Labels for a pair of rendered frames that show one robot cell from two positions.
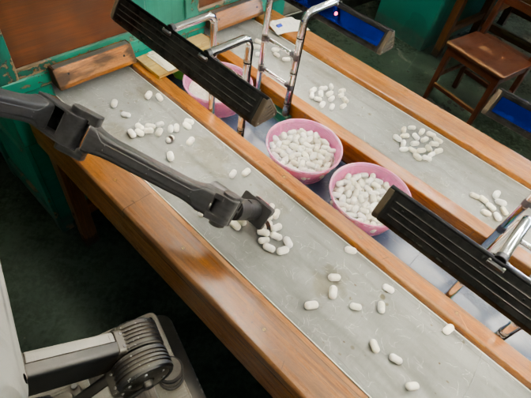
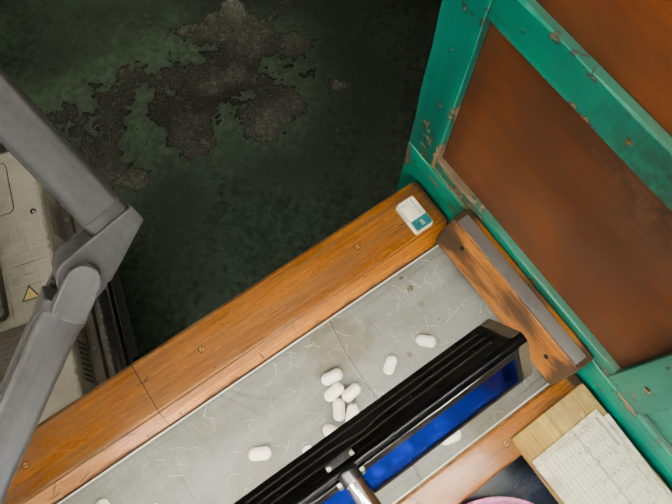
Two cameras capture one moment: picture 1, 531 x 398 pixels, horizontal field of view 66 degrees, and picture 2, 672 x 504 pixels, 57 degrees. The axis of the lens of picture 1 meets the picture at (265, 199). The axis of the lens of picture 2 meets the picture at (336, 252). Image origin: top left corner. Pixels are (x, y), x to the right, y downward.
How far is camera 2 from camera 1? 1.07 m
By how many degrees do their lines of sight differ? 49
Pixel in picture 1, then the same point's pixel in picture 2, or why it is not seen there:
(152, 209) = (119, 415)
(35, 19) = (506, 166)
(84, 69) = (481, 276)
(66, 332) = (218, 297)
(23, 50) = (465, 161)
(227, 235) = not seen: outside the picture
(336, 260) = not seen: outside the picture
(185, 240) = (40, 470)
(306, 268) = not seen: outside the picture
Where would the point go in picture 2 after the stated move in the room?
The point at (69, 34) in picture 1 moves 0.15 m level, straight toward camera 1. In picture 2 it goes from (532, 236) to (433, 257)
